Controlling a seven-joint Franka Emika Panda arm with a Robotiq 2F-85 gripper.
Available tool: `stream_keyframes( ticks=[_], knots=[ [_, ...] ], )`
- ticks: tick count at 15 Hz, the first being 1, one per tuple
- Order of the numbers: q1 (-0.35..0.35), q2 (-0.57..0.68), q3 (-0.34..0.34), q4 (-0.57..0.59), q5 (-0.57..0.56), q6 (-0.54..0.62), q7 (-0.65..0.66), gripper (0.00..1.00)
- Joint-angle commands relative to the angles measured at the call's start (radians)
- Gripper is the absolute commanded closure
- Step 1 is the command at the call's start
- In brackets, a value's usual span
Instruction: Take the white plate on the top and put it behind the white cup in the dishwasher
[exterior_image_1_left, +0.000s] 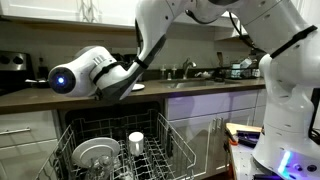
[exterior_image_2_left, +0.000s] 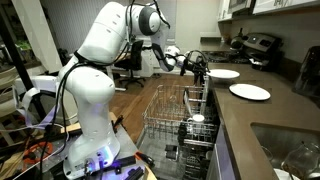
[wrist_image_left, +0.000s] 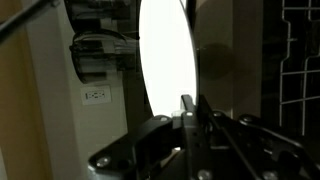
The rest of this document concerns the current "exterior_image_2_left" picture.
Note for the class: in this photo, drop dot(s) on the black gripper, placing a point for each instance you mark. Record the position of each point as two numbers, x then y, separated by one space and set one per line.
192 66

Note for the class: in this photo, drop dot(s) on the white dinner plate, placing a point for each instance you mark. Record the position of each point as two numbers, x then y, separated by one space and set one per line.
223 73
250 91

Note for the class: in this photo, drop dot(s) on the white plate standing upright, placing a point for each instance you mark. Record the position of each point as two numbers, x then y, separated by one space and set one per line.
187 103

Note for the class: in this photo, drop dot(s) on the white cup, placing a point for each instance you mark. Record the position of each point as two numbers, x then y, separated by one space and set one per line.
198 118

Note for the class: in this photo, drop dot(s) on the open dishwasher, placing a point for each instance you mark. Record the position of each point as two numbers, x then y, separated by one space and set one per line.
153 156

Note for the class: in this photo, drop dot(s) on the clear drinking glass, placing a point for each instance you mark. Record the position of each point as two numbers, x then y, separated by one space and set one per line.
173 98

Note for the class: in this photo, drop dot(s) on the dark kettle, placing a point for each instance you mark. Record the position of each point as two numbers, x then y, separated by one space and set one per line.
237 42

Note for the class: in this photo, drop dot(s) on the black shallow pan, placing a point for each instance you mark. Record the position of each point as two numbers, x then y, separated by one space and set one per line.
261 65

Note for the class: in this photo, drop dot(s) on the black steel stove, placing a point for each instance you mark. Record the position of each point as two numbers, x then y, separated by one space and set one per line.
263 43

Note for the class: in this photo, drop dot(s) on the black office chair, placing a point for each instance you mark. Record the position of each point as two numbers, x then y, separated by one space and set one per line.
136 63

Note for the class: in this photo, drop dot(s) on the white sink cabinet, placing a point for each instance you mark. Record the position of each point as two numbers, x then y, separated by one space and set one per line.
223 160

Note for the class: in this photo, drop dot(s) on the wooden desk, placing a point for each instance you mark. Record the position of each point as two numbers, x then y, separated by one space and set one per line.
111 80

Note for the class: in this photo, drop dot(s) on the steel kitchen sink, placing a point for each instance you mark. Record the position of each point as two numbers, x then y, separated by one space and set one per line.
276 140

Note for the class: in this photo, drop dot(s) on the light wooden board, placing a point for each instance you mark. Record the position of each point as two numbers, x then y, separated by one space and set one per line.
113 117

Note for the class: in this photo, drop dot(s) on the grey metal robot table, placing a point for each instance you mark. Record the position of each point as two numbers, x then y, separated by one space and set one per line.
128 143

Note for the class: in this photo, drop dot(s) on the orange black hand tool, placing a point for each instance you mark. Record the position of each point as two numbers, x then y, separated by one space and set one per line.
145 159

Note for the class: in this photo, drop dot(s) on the black clamp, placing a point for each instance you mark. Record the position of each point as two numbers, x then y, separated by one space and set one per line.
128 166

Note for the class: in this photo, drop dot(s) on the white dish in sink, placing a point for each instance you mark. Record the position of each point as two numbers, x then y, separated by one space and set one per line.
283 175

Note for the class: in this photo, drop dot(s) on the clear glass pitcher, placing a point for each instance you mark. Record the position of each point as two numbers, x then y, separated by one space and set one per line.
301 160

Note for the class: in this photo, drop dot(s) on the black stand pole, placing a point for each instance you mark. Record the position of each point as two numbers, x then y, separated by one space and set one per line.
16 63

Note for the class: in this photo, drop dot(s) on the white wall cabinets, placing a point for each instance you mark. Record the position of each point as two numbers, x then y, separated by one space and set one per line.
266 5

